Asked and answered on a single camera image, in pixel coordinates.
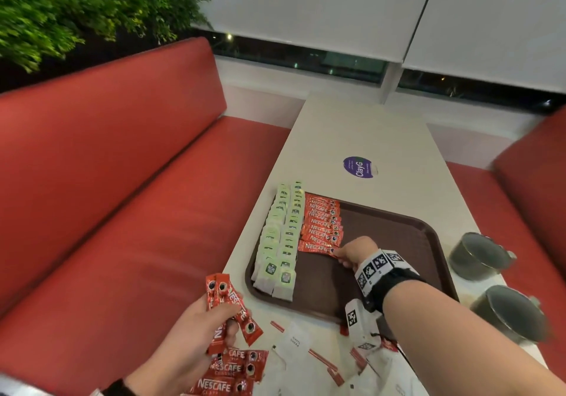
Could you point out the person's right hand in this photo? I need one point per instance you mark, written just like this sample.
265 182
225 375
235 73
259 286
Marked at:
360 250

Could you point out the person's left hand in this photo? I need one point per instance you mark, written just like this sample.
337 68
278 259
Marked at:
177 347

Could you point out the person's left thumb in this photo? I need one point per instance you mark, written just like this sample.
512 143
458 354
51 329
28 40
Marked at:
221 306

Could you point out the person's right fingers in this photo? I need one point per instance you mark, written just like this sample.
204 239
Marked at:
344 256

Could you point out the red coffee stick packet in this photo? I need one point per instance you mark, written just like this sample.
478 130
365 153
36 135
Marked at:
252 358
212 292
316 247
216 386
248 325
232 370

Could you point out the person's right forearm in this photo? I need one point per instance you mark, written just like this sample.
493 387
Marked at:
451 338

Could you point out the row of red coffee sachets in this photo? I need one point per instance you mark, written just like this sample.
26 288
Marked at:
322 221

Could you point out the brown plastic tray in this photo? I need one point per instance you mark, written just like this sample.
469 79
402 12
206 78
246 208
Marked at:
398 241

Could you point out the rows of green tea bags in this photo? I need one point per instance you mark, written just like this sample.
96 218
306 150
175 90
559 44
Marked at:
281 241

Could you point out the pile of white sugar sachets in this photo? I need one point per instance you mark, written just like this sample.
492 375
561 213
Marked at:
294 342

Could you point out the purple round sticker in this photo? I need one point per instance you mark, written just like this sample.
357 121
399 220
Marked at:
359 167

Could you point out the grey metal cup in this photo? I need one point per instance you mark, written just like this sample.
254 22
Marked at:
513 316
480 256

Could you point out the red upholstered bench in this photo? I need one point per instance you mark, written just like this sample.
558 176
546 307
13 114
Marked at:
530 188
110 166

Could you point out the dark window pane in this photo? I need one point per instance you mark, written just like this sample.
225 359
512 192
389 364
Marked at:
287 57

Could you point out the white roller blind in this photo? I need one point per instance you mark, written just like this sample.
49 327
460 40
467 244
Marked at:
495 24
300 6

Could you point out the green leafy plant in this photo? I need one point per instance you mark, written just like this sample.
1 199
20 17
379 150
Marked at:
66 2

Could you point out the white wrist camera with markers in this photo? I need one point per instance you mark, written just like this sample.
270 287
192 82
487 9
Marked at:
380 265

